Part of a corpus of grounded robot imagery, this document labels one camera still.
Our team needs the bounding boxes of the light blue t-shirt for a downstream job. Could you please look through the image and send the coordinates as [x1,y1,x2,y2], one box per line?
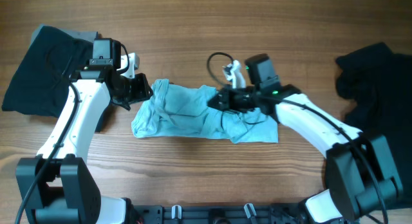
[131,79,279,144]

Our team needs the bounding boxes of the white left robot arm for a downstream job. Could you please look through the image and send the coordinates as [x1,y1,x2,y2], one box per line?
[15,38,153,223]

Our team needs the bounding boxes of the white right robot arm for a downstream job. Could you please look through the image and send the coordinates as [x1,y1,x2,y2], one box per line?
[207,53,404,223]

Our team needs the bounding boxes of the folded dark clothes stack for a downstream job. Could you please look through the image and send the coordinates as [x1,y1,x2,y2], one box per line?
[1,24,98,118]

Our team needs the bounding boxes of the black garment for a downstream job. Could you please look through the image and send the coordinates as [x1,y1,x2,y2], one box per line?
[335,42,411,209]

